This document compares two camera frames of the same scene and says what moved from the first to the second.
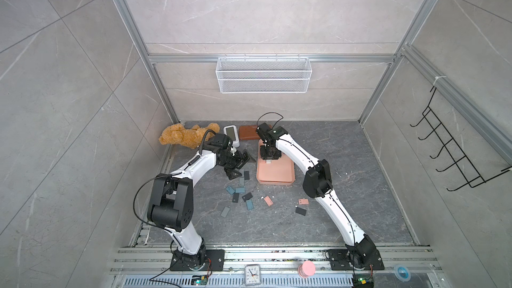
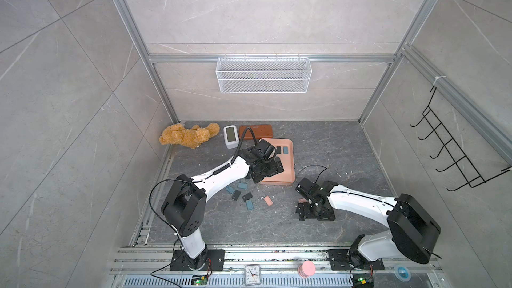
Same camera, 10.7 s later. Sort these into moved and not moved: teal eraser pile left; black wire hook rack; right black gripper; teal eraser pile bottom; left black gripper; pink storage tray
Moved: right black gripper; left black gripper
Not moved: teal eraser pile left; teal eraser pile bottom; black wire hook rack; pink storage tray
